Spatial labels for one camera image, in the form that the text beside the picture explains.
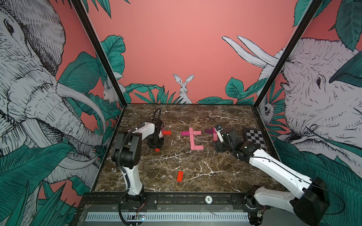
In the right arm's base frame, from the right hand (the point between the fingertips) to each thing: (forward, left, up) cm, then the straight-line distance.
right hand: (220, 136), depth 82 cm
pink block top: (+12, +13, -15) cm, 23 cm away
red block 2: (-2, +40, -14) cm, 42 cm away
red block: (+13, +35, -16) cm, 40 cm away
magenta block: (+14, +38, -14) cm, 43 cm away
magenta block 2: (+12, +21, -15) cm, 29 cm away
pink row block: (+7, +16, -15) cm, 23 cm away
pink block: (+15, +17, -16) cm, 28 cm away
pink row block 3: (+1, +12, -16) cm, 20 cm away
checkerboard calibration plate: (+9, -29, -14) cm, 33 cm away
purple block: (+15, +3, -16) cm, 22 cm away
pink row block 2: (+3, +16, -15) cm, 22 cm away
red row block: (-18, +24, -15) cm, 34 cm away
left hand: (+2, +39, -15) cm, 42 cm away
